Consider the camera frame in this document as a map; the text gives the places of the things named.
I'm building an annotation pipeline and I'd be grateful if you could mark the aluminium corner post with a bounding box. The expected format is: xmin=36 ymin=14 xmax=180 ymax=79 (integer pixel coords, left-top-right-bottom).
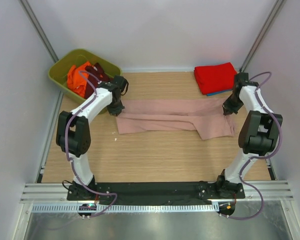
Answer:
xmin=19 ymin=0 xmax=59 ymax=63
xmin=239 ymin=0 xmax=287 ymax=72

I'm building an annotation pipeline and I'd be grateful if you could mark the purple cable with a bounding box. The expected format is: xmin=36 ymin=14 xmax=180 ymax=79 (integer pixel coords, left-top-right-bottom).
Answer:
xmin=224 ymin=71 xmax=283 ymax=221
xmin=66 ymin=70 xmax=118 ymax=213

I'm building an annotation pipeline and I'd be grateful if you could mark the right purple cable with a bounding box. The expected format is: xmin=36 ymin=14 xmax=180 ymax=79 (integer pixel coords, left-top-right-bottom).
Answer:
xmin=224 ymin=71 xmax=283 ymax=221

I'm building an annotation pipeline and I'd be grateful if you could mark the aluminium frame rail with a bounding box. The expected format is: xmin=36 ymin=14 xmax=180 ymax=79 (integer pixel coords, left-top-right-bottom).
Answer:
xmin=19 ymin=180 xmax=294 ymax=203

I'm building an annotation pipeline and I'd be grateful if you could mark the maroon t shirt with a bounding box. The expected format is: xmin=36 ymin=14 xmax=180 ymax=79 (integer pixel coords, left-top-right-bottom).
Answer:
xmin=83 ymin=63 xmax=113 ymax=99

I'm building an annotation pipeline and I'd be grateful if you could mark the folded blue t shirt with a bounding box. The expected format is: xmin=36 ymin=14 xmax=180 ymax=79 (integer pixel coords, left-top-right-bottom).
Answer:
xmin=206 ymin=89 xmax=232 ymax=97

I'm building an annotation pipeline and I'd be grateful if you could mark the pink t shirt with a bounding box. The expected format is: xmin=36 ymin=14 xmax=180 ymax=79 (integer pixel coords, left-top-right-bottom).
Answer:
xmin=116 ymin=97 xmax=236 ymax=140

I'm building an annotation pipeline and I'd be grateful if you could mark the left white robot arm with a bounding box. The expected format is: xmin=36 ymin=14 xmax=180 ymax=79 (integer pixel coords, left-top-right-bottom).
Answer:
xmin=56 ymin=71 xmax=129 ymax=201

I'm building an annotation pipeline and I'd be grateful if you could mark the folded red t shirt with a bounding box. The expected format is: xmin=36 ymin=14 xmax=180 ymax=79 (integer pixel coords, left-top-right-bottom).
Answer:
xmin=193 ymin=62 xmax=237 ymax=95

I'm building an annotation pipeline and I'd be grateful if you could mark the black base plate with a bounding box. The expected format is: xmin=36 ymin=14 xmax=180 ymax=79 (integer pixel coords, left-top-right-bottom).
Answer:
xmin=66 ymin=181 xmax=246 ymax=203

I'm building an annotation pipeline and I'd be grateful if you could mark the left aluminium corner post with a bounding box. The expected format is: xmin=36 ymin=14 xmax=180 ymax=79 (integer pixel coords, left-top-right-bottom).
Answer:
xmin=19 ymin=0 xmax=59 ymax=63

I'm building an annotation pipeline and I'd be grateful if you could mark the right aluminium corner post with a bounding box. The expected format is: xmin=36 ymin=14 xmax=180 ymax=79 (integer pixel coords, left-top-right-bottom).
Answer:
xmin=239 ymin=0 xmax=287 ymax=72

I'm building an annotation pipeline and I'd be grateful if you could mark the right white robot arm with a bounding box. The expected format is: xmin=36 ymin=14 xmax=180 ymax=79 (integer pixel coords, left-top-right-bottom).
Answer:
xmin=215 ymin=72 xmax=283 ymax=198

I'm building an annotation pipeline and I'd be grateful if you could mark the green plastic bin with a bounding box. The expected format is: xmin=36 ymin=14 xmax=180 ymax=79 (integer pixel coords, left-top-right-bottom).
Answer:
xmin=48 ymin=48 xmax=122 ymax=105

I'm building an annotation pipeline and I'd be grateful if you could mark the orange t shirt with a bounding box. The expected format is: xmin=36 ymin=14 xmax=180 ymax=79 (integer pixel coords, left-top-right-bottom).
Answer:
xmin=66 ymin=61 xmax=91 ymax=98

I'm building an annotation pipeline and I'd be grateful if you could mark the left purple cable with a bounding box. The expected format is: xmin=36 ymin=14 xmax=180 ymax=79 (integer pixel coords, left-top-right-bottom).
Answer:
xmin=66 ymin=70 xmax=118 ymax=213

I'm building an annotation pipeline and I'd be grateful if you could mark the slotted cable duct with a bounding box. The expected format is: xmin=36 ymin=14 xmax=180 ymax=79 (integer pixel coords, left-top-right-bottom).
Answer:
xmin=31 ymin=202 xmax=219 ymax=214

